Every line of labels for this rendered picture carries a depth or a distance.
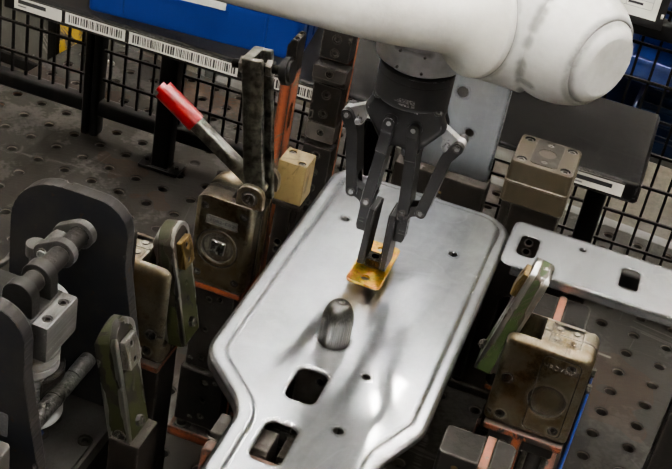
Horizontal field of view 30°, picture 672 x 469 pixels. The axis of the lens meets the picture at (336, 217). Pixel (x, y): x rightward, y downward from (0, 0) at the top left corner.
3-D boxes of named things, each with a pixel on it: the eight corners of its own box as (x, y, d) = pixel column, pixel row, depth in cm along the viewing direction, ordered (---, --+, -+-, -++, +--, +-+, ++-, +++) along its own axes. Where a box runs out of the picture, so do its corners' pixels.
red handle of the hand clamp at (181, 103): (263, 196, 132) (156, 87, 130) (250, 207, 133) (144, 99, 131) (277, 178, 136) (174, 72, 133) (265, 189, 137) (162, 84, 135)
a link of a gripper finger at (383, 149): (397, 121, 123) (384, 116, 123) (367, 212, 129) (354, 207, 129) (409, 105, 126) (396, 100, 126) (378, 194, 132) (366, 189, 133)
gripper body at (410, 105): (366, 63, 119) (349, 147, 124) (451, 89, 117) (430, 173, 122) (389, 35, 125) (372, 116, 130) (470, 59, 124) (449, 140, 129)
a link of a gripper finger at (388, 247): (397, 201, 131) (403, 203, 131) (385, 256, 135) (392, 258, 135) (388, 215, 129) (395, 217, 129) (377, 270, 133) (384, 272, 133)
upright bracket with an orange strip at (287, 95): (241, 391, 161) (298, 41, 134) (231, 387, 161) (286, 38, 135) (249, 377, 164) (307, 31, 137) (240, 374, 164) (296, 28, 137)
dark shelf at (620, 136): (635, 206, 157) (642, 186, 155) (1, 7, 174) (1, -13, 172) (654, 133, 175) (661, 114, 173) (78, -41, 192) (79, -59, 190)
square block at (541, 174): (502, 405, 167) (574, 178, 148) (445, 385, 169) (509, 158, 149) (514, 371, 174) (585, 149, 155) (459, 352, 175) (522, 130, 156)
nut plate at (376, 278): (378, 291, 131) (380, 282, 130) (344, 279, 131) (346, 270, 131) (400, 251, 138) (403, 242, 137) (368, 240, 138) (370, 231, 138)
